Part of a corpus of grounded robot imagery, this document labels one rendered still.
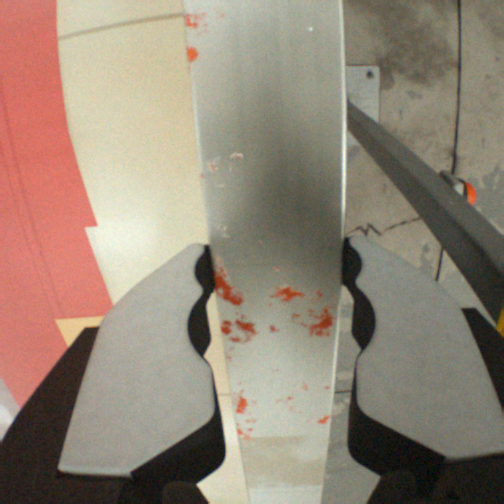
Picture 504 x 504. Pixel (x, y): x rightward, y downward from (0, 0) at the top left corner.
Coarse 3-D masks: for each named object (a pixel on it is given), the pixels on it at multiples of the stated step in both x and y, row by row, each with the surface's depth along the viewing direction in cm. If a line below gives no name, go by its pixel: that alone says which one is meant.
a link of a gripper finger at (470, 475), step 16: (480, 320) 8; (480, 336) 7; (496, 336) 7; (480, 352) 7; (496, 352) 7; (496, 368) 7; (496, 384) 6; (448, 464) 5; (464, 464) 5; (480, 464) 5; (496, 464) 5; (448, 480) 5; (464, 480) 5; (480, 480) 5; (496, 480) 5; (432, 496) 6; (448, 496) 5; (464, 496) 5; (480, 496) 4; (496, 496) 4
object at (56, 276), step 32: (0, 256) 16; (32, 256) 16; (64, 256) 16; (0, 288) 17; (32, 288) 17; (64, 288) 17; (96, 288) 16; (0, 320) 18; (32, 320) 18; (0, 352) 19; (32, 352) 19; (0, 384) 20; (32, 384) 20; (0, 416) 22
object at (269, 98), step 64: (192, 0) 8; (256, 0) 8; (320, 0) 8; (192, 64) 9; (256, 64) 9; (320, 64) 9; (256, 128) 10; (320, 128) 10; (256, 192) 11; (320, 192) 11; (256, 256) 12; (320, 256) 11; (256, 320) 13; (320, 320) 13; (256, 384) 14; (320, 384) 14; (256, 448) 16; (320, 448) 16
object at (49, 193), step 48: (0, 0) 11; (48, 0) 11; (0, 48) 12; (48, 48) 12; (0, 96) 12; (48, 96) 13; (0, 144) 13; (48, 144) 13; (0, 192) 14; (48, 192) 14
